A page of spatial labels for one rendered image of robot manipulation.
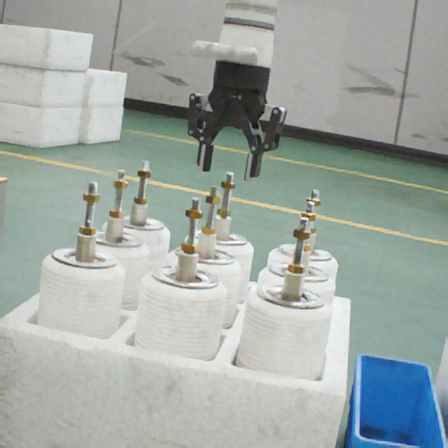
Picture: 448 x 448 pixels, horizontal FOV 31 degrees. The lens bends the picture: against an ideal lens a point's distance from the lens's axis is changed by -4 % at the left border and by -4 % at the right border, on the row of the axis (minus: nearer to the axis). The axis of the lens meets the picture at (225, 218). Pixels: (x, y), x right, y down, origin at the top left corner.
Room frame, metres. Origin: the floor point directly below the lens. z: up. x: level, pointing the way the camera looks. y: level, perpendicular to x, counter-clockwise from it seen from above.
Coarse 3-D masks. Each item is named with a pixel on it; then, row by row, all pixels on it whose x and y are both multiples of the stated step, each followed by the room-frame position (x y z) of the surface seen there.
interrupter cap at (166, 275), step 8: (152, 272) 0.88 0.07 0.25; (160, 272) 0.89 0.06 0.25; (168, 272) 0.89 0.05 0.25; (200, 272) 0.91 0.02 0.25; (160, 280) 0.86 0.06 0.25; (168, 280) 0.86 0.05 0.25; (176, 280) 0.87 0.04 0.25; (200, 280) 0.89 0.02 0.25; (208, 280) 0.88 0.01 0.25; (216, 280) 0.89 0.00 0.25; (192, 288) 0.85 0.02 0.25; (200, 288) 0.85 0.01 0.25; (208, 288) 0.86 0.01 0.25
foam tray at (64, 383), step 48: (0, 336) 0.83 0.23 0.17; (48, 336) 0.83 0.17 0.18; (240, 336) 0.93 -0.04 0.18; (336, 336) 0.98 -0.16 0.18; (0, 384) 0.83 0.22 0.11; (48, 384) 0.83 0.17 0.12; (96, 384) 0.82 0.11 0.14; (144, 384) 0.81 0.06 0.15; (192, 384) 0.80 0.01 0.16; (240, 384) 0.80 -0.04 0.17; (288, 384) 0.79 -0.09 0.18; (336, 384) 0.81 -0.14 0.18; (0, 432) 0.83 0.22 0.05; (48, 432) 0.82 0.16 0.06; (96, 432) 0.82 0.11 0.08; (144, 432) 0.81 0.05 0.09; (192, 432) 0.80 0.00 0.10; (240, 432) 0.80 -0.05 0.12; (288, 432) 0.79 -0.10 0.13; (336, 432) 0.78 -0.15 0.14
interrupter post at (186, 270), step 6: (180, 252) 0.88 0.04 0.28; (180, 258) 0.88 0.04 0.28; (186, 258) 0.87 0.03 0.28; (192, 258) 0.88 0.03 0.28; (198, 258) 0.88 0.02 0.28; (180, 264) 0.88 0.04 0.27; (186, 264) 0.87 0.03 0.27; (192, 264) 0.88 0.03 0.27; (180, 270) 0.88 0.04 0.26; (186, 270) 0.87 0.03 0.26; (192, 270) 0.88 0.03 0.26; (180, 276) 0.88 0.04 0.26; (186, 276) 0.87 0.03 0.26; (192, 276) 0.88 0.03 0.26
